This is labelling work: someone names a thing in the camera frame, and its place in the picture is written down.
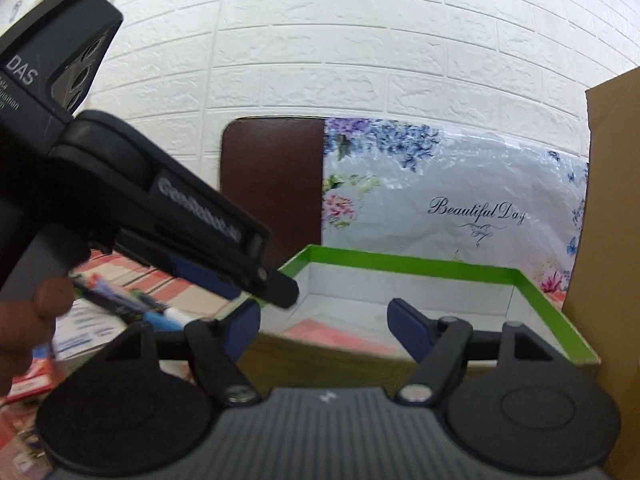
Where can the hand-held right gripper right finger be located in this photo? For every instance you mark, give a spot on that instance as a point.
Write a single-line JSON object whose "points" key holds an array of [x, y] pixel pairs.
{"points": [[407, 329]]}

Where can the blue marker box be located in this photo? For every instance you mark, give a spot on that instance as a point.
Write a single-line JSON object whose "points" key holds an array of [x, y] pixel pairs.
{"points": [[115, 297]]}

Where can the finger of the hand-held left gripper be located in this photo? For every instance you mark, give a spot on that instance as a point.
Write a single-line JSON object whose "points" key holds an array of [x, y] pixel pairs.
{"points": [[205, 276], [280, 291]]}

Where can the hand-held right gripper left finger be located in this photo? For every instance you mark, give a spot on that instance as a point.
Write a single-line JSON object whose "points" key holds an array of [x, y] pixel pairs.
{"points": [[245, 329]]}

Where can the brown chair backrest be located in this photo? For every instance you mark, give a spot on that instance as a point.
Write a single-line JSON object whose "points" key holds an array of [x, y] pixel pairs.
{"points": [[270, 185]]}

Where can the white printed box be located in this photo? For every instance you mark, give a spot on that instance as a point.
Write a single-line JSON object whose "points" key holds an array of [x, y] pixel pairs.
{"points": [[85, 335]]}

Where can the person's left hand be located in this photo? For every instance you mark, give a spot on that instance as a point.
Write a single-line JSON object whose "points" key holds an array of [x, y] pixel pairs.
{"points": [[25, 325]]}

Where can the green cardboard box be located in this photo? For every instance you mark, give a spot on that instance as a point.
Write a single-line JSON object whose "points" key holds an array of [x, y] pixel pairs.
{"points": [[450, 300]]}

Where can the red plaid tablecloth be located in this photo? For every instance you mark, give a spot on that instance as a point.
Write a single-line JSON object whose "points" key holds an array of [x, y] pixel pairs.
{"points": [[145, 280]]}

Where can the floral pillow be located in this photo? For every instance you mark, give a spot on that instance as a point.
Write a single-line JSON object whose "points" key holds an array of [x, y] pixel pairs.
{"points": [[450, 170]]}

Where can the red packet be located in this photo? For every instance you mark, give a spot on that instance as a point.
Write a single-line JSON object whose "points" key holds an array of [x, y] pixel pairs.
{"points": [[35, 377]]}

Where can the brown cardboard carton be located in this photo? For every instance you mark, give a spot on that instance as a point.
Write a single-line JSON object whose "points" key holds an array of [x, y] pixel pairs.
{"points": [[615, 210]]}

